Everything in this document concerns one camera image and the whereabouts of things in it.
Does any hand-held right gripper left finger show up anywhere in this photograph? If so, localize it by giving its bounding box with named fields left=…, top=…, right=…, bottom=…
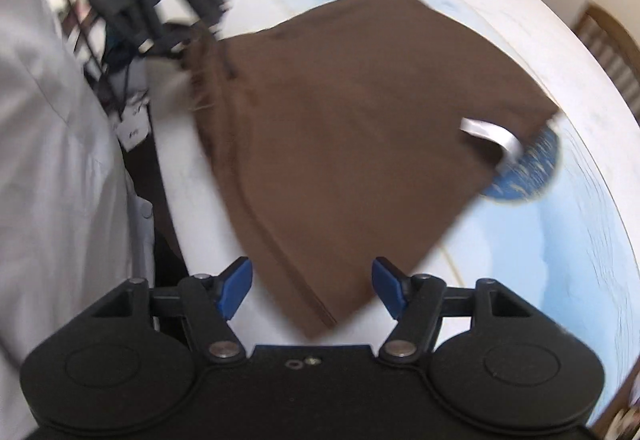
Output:
left=90, top=256, right=254, bottom=364

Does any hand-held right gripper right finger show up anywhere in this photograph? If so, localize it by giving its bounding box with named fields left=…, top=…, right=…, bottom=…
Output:
left=371, top=256, right=538, bottom=364

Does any brown shirt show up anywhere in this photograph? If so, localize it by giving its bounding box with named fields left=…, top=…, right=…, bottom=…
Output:
left=185, top=0, right=560, bottom=340

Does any white paper tag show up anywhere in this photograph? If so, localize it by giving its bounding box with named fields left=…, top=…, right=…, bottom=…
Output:
left=118, top=103, right=152, bottom=152

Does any person's white shirt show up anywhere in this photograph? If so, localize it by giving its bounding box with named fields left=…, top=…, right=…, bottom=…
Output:
left=0, top=0, right=157, bottom=440

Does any wooden chair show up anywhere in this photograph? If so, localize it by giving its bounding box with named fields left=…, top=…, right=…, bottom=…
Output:
left=570, top=1, right=640, bottom=118

